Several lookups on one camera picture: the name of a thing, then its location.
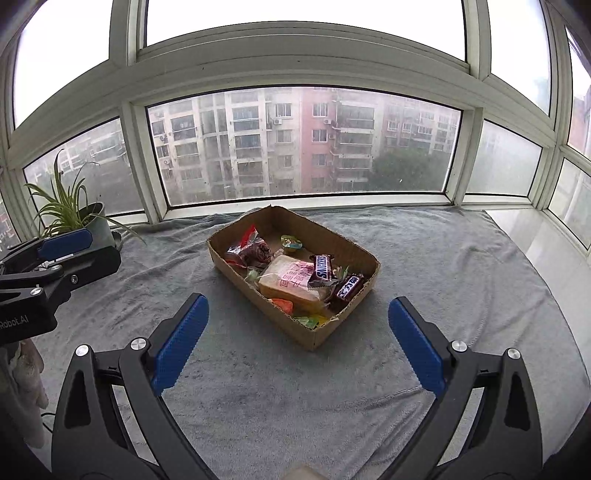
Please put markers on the green spider plant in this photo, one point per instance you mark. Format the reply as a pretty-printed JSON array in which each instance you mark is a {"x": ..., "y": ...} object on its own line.
[{"x": 62, "y": 207}]

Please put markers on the grey-green pot saucer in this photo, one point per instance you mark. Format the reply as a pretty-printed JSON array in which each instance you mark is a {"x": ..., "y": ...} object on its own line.
[{"x": 117, "y": 240}]

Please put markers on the packaged sliced bread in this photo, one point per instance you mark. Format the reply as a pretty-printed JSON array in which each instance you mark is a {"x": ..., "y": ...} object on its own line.
[{"x": 288, "y": 279}]

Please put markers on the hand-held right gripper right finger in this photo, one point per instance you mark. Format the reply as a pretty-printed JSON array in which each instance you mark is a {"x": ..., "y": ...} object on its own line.
[{"x": 415, "y": 346}]

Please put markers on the brown cardboard box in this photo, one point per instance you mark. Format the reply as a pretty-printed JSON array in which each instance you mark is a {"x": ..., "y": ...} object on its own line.
[{"x": 346, "y": 310}]

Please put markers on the round pastry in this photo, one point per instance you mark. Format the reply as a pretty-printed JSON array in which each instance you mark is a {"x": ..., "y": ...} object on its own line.
[{"x": 282, "y": 305}]

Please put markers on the white window frame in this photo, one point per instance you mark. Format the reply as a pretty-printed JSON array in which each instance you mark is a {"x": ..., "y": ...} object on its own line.
[{"x": 300, "y": 64}]

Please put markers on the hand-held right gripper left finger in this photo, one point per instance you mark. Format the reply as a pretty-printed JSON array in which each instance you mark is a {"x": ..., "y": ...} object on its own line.
[{"x": 180, "y": 341}]

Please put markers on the person's left forearm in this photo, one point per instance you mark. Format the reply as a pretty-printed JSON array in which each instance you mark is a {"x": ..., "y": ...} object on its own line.
[{"x": 30, "y": 374}]

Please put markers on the red snack wrapper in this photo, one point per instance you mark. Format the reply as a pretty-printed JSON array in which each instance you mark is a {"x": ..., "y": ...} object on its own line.
[{"x": 247, "y": 251}]

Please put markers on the grey fleece blanket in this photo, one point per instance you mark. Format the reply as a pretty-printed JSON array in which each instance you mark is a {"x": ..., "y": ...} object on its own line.
[{"x": 286, "y": 406}]

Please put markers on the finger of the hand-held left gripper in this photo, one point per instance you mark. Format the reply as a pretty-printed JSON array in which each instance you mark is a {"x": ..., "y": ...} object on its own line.
[
  {"x": 64, "y": 244},
  {"x": 92, "y": 265}
]

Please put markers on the brown chocolate bar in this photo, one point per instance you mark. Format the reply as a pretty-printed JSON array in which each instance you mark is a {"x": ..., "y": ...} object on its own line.
[
  {"x": 323, "y": 267},
  {"x": 348, "y": 287}
]

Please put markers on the grey-green flower pot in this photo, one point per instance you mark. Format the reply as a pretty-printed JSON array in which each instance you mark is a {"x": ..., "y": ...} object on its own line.
[{"x": 99, "y": 221}]

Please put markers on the clear green candy packet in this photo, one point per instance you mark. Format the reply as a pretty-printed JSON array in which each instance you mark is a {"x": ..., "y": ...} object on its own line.
[{"x": 251, "y": 275}]

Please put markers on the small teal candy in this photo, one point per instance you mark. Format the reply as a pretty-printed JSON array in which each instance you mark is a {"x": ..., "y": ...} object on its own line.
[{"x": 341, "y": 272}]

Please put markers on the apartment buildings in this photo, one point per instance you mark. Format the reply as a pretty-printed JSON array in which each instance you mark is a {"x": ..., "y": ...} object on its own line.
[{"x": 277, "y": 147}]

